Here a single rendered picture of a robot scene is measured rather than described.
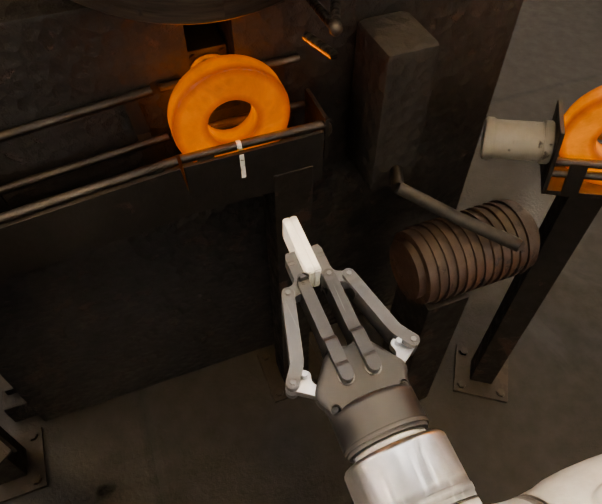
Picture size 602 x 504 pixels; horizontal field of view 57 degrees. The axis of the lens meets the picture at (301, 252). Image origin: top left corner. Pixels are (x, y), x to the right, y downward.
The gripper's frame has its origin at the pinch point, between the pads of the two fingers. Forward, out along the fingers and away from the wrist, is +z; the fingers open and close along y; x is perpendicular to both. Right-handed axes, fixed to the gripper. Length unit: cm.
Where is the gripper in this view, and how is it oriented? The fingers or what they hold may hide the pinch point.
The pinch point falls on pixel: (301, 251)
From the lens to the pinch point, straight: 55.2
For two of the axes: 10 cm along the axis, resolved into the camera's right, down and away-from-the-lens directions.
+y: 9.3, -2.8, 2.2
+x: 0.3, -5.6, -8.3
